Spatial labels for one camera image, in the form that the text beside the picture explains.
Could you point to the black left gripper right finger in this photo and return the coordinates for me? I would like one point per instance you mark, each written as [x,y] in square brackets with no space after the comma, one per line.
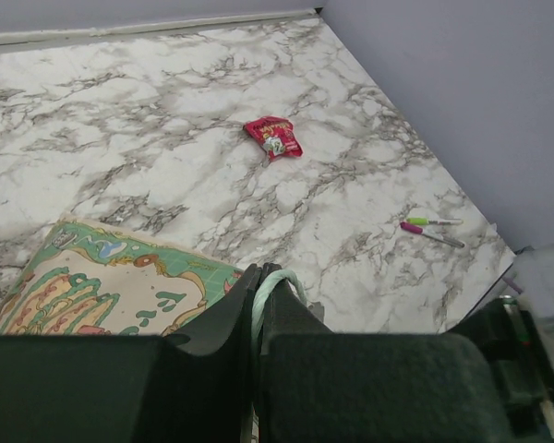
[315,385]

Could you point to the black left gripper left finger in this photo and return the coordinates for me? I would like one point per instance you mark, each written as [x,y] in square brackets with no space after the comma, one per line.
[189,386]

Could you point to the green illustrated paper bag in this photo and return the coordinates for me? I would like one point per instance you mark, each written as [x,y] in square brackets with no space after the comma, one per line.
[90,278]

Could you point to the red snack packet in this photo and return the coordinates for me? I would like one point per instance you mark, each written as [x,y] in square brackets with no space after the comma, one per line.
[275,135]

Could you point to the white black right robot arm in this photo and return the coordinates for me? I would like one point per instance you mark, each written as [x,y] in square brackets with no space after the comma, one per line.
[521,364]

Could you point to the green capped marker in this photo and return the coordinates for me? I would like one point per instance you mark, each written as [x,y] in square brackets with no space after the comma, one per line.
[418,221]

